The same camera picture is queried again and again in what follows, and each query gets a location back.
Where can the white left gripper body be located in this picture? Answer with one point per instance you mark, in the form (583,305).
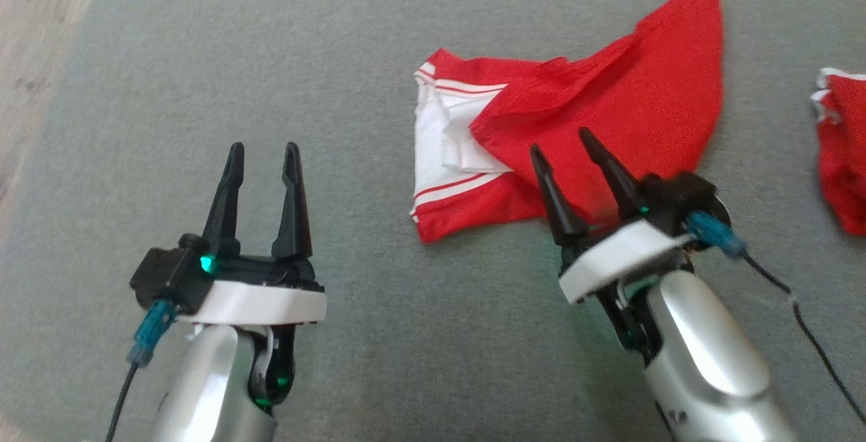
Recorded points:
(257,303)

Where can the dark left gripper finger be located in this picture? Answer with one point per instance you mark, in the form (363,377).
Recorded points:
(224,218)
(293,218)

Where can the red shorts with white trim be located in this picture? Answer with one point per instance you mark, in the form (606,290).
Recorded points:
(846,158)

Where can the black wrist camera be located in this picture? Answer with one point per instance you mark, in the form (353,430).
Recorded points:
(676,198)
(162,273)

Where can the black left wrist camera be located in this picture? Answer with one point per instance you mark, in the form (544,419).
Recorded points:
(162,273)

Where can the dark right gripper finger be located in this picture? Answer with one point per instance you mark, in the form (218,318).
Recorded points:
(561,215)
(622,188)

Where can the red basketball jersey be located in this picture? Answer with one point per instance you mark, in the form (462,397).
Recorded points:
(643,103)

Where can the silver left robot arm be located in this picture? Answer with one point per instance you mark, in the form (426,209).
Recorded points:
(203,388)

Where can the gray sofa seat cushion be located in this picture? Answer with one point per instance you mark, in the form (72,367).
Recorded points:
(338,90)

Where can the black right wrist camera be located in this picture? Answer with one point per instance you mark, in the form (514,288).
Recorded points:
(676,198)

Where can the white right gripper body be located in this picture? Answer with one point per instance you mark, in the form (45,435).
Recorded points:
(616,262)

